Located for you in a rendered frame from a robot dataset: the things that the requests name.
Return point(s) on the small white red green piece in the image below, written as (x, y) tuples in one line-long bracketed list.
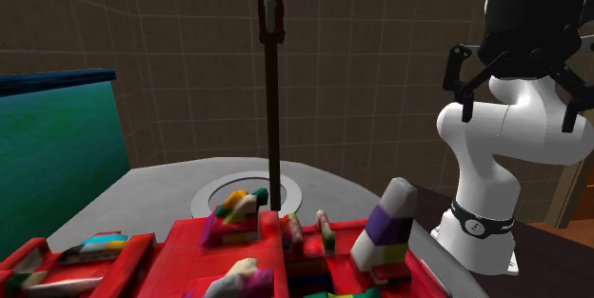
[(326, 232)]

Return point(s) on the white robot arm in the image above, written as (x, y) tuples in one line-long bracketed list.
[(482, 158)]

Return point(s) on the tall grey purple white block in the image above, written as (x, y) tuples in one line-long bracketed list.
[(387, 227)]

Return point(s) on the teal shower curtain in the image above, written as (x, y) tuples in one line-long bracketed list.
[(55, 158)]

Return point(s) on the dark robot stand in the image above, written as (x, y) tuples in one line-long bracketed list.
[(547, 283)]

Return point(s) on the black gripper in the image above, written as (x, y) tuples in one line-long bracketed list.
[(529, 23)]

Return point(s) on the yellow green red multicoloured toy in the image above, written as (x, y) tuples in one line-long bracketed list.
[(236, 218)]

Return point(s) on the brown wooden door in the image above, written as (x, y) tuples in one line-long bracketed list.
[(573, 195)]

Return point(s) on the blue yellow black flat piece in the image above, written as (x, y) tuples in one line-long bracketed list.
[(95, 246)]

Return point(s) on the red compartment tray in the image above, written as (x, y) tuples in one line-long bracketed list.
[(181, 260)]

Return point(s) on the white magenta toy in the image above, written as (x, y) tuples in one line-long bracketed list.
[(241, 281)]

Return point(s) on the small red green striped piece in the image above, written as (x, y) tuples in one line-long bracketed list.
[(292, 234)]

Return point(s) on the white green flat piece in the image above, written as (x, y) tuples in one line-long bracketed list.
[(41, 281)]

